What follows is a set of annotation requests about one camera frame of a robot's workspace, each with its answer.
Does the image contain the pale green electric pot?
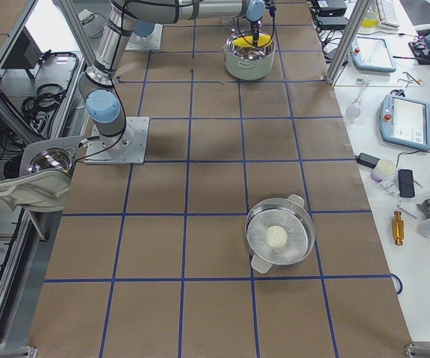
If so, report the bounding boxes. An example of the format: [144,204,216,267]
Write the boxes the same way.
[224,33,275,81]

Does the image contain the white steamed bun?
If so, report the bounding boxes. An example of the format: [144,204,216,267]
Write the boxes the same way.
[265,225,288,248]

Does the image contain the far blue teach pendant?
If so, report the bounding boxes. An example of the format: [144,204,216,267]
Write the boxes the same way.
[350,37,396,73]

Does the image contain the white keyboard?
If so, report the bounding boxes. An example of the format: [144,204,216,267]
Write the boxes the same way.
[374,0,399,30]

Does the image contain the gold metal cylinder tool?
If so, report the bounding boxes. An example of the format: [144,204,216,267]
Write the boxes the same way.
[391,210,405,246]

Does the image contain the black power adapter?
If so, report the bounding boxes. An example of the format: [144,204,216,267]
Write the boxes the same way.
[355,153,380,169]

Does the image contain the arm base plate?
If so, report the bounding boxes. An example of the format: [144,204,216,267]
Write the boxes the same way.
[83,116,150,165]
[125,21,163,52]

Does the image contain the clear light bulb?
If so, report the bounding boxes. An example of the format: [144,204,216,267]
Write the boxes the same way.
[345,84,366,124]

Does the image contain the black scissors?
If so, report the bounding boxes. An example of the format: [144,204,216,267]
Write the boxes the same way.
[390,89,405,97]

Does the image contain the aluminium frame post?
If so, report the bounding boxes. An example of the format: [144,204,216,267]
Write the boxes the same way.
[325,0,371,85]

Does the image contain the black smartphone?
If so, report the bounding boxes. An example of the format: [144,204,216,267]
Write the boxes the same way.
[398,169,415,198]

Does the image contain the near blue teach pendant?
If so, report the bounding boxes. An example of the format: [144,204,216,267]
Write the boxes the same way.
[378,94,430,151]

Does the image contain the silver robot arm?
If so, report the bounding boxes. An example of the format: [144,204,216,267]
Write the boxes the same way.
[78,1,264,163]

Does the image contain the white paper cup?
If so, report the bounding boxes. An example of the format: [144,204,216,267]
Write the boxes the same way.
[370,159,396,182]

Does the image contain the blue teach pendant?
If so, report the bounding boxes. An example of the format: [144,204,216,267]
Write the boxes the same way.
[378,94,430,151]
[350,37,396,73]

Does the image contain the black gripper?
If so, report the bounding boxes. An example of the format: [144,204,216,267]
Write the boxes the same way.
[249,21,259,47]

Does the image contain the stainless steel steamer pot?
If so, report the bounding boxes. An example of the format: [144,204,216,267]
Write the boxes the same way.
[245,194,316,274]

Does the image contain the yellow plastic corn cob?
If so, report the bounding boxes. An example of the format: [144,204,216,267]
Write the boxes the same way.
[232,33,272,48]

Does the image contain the metal bowl on chair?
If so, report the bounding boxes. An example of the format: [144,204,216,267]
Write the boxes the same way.
[27,148,73,174]

